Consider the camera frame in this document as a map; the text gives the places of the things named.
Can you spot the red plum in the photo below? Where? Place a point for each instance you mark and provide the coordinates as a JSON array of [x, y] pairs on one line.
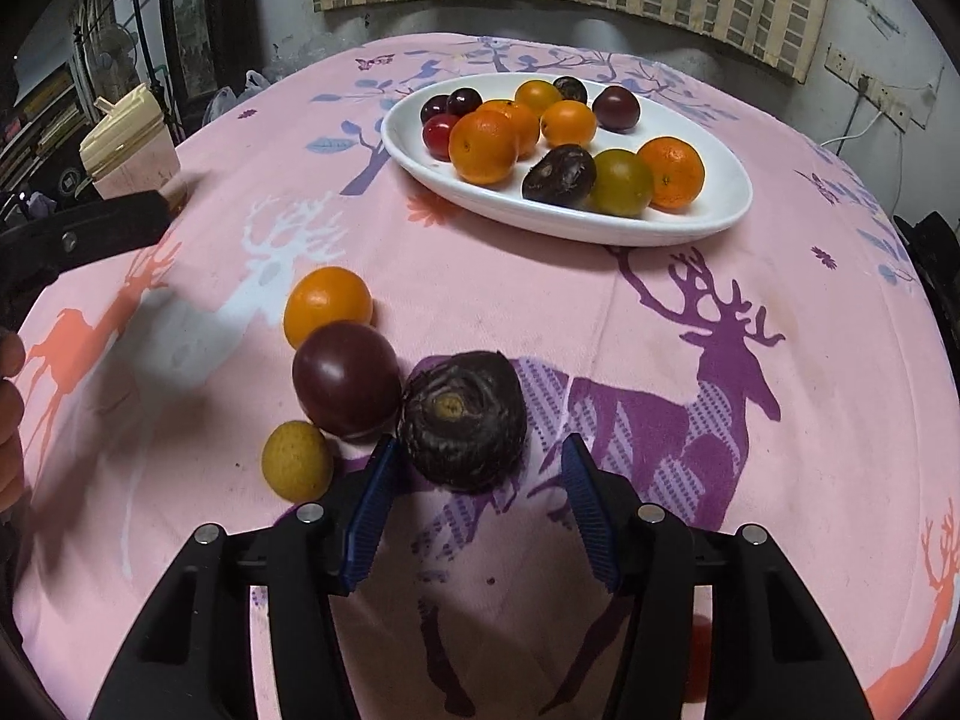
[[439, 139]]

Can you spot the standing fan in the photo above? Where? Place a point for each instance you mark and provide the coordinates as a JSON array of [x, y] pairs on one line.
[[114, 52]]

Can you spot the person's left hand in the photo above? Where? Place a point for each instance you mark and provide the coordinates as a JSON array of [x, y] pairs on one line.
[[9, 427]]

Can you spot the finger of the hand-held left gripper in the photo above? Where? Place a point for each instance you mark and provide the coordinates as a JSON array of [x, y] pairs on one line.
[[105, 229]]

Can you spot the dark wrinkled fruit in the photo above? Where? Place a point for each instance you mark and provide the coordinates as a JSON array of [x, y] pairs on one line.
[[463, 424]]

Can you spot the small yellow fruit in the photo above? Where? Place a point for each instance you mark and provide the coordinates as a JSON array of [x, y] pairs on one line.
[[297, 463]]

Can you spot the white wall socket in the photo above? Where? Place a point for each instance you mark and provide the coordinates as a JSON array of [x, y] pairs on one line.
[[881, 92], [919, 111], [840, 61]]

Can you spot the dark passion fruit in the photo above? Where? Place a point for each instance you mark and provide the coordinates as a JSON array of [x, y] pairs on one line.
[[559, 175]]

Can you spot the clear plastic bag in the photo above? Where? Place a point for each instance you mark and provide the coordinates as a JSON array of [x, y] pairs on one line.
[[232, 97]]

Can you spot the white oval plate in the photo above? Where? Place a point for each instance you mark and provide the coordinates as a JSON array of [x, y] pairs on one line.
[[570, 221]]

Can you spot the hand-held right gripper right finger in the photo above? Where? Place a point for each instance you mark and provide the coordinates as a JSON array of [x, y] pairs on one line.
[[592, 517]]

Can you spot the plastic jar with beige lid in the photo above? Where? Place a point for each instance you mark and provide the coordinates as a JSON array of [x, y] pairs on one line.
[[124, 150]]

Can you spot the dark purple plum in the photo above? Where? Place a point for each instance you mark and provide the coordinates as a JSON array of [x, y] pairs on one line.
[[616, 108], [345, 379]]

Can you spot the small orange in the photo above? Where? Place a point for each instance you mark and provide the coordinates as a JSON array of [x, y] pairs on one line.
[[538, 94], [568, 123], [328, 306]]

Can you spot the green-yellow orange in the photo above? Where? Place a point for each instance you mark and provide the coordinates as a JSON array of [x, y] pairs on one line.
[[622, 182]]

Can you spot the dark framed picture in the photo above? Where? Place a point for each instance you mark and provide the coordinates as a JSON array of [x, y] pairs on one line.
[[191, 30]]

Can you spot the pink deer printed tablecloth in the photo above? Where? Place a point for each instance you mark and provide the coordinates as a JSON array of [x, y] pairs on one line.
[[787, 360]]

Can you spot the large mandarin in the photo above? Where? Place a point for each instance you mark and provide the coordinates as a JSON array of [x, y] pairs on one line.
[[673, 172], [484, 148], [525, 124]]

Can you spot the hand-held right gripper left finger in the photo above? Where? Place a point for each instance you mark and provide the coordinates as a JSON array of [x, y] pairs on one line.
[[371, 517]]

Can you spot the bookshelf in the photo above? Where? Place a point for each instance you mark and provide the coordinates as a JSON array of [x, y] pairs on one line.
[[45, 135]]

